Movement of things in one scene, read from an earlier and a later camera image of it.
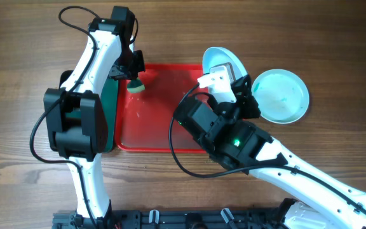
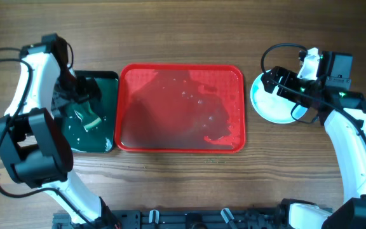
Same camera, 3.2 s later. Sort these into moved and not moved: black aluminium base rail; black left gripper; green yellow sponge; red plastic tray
Moved: black left gripper; green yellow sponge
Not moved: black aluminium base rail; red plastic tray
